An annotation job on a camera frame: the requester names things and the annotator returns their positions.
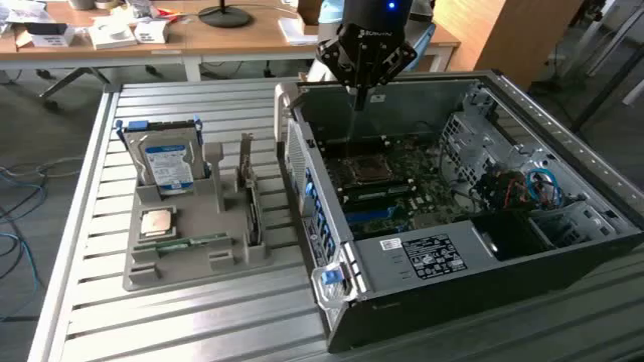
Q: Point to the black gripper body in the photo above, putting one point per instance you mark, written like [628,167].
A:
[372,22]

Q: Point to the green graphics card black shroud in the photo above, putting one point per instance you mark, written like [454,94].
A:
[254,218]

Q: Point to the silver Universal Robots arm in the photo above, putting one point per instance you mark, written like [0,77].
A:
[319,71]

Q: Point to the white paper stack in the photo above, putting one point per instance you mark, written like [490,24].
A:
[296,34]

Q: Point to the brown cardboard box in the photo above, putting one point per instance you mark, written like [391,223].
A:
[308,11]

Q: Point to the wooden desk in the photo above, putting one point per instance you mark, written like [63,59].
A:
[227,37]

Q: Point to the black round lamp base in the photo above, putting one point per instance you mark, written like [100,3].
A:
[224,17]

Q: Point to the wooden cabinet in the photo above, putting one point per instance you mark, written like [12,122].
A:
[528,56]

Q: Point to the CPU socket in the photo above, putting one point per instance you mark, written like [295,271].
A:
[370,167]

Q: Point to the green RAM stick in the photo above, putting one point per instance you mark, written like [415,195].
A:
[176,243]
[378,194]

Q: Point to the green motherboard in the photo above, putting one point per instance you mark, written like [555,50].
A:
[427,196]

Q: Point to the white box with dark label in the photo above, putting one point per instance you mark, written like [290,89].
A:
[151,34]

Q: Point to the blue expansion slot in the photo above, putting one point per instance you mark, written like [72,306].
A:
[370,216]

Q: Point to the hard disk in blue caddy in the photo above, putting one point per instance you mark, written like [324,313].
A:
[168,166]

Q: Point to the white box with round insert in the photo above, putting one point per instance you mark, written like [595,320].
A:
[114,35]

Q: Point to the black plastic air shroud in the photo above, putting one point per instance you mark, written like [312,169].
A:
[514,234]

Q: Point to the grey parts rack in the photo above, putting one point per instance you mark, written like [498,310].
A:
[196,222]

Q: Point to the grey power supply unit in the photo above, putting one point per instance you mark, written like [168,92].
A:
[432,252]

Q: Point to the grey cup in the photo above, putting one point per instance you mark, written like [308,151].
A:
[82,3]

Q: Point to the metal disk bay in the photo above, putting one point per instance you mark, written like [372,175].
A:
[574,226]

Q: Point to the CPU with metal lid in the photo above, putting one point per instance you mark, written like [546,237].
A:
[156,222]

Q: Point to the white box with black lid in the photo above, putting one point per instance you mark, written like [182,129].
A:
[50,39]

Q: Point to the blue case latch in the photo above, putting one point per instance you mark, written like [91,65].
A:
[332,275]

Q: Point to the loose papers pile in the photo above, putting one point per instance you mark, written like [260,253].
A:
[26,13]

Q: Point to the black open PC case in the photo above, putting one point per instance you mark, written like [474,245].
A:
[452,301]

